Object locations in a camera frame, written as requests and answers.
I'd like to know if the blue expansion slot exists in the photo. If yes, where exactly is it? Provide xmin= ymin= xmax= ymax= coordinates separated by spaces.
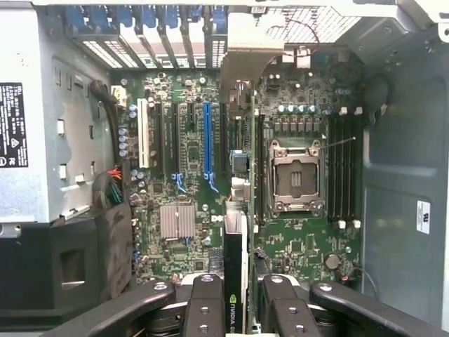
xmin=202 ymin=101 xmax=214 ymax=176

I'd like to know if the red black twisted wire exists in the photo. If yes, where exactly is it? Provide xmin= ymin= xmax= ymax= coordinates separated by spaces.
xmin=283 ymin=19 xmax=321 ymax=59

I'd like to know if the black open PC case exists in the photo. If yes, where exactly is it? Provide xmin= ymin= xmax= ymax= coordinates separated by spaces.
xmin=0 ymin=0 xmax=449 ymax=337

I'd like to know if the grey power supply unit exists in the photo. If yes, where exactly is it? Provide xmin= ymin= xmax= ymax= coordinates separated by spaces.
xmin=0 ymin=3 xmax=50 ymax=224

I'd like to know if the long black expansion slot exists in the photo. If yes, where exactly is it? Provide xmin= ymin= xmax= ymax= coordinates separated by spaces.
xmin=220 ymin=103 xmax=227 ymax=197
xmin=154 ymin=101 xmax=166 ymax=176
xmin=170 ymin=103 xmax=180 ymax=175

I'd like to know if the braided black power cable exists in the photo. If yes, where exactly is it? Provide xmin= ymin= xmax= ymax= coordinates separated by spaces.
xmin=89 ymin=80 xmax=123 ymax=169

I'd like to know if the black plastic fan duct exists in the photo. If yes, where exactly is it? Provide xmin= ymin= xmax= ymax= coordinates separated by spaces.
xmin=0 ymin=201 xmax=138 ymax=320

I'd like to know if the coloured power wire bundle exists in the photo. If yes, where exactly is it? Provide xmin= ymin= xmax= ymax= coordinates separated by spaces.
xmin=93 ymin=168 xmax=123 ymax=208

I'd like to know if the white power connector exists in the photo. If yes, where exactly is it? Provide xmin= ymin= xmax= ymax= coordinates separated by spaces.
xmin=110 ymin=86 xmax=126 ymax=106

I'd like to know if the CPU socket locking lever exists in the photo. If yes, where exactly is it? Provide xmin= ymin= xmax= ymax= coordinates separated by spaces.
xmin=328 ymin=136 xmax=356 ymax=149

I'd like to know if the silver chipset heat sink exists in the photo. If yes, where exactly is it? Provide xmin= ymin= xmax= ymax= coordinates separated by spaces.
xmin=160 ymin=205 xmax=196 ymax=239

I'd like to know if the metal CPU socket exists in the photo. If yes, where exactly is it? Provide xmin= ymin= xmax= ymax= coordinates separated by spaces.
xmin=266 ymin=138 xmax=329 ymax=215

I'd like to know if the green motherboard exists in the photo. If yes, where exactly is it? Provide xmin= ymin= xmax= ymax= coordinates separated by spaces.
xmin=112 ymin=52 xmax=366 ymax=292

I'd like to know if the white expansion slot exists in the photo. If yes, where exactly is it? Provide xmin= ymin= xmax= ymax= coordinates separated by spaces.
xmin=137 ymin=98 xmax=150 ymax=169

